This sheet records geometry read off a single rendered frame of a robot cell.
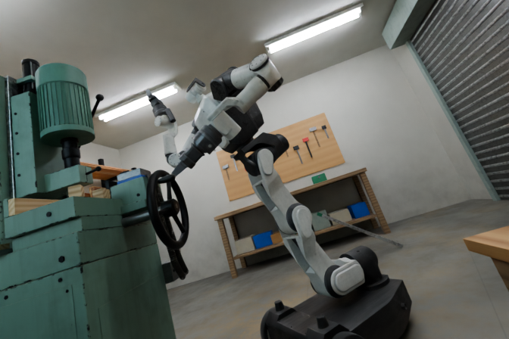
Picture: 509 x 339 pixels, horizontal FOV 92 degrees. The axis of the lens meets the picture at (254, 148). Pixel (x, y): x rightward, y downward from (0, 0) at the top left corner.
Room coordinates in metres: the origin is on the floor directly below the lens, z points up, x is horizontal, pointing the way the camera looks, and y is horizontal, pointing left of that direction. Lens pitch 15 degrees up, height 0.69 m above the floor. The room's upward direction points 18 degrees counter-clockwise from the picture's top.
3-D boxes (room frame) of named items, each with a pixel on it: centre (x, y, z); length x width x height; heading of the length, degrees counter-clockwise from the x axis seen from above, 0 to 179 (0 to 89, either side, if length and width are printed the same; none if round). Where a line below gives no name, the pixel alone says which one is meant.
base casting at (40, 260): (0.89, 0.82, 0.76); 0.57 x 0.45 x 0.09; 90
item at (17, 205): (0.97, 0.72, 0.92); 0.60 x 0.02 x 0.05; 0
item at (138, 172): (0.98, 0.50, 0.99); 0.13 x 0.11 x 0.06; 0
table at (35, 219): (0.97, 0.59, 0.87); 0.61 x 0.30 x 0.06; 0
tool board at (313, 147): (4.09, -0.31, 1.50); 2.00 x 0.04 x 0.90; 82
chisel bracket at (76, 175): (0.90, 0.72, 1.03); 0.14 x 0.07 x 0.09; 90
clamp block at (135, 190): (0.97, 0.50, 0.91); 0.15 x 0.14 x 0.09; 0
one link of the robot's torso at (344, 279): (1.42, -0.20, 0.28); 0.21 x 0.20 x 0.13; 120
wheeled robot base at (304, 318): (1.41, -0.17, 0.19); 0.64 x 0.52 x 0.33; 120
